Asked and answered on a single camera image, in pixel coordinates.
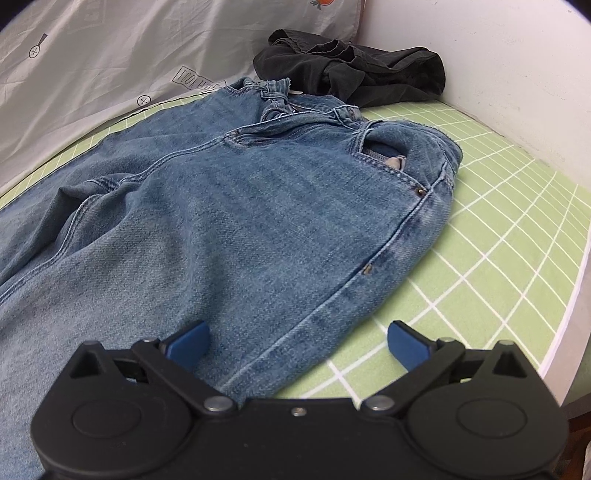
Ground black garment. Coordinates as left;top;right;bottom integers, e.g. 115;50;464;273
253;28;446;109

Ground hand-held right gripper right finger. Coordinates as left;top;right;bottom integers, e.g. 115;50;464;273
360;320;539;416

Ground blue denim jeans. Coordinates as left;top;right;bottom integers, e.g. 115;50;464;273
0;76;464;480

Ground grey carrot print sheet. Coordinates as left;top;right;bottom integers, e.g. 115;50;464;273
0;0;365;195

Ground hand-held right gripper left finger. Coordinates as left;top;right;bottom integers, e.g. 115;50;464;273
62;320;236;416

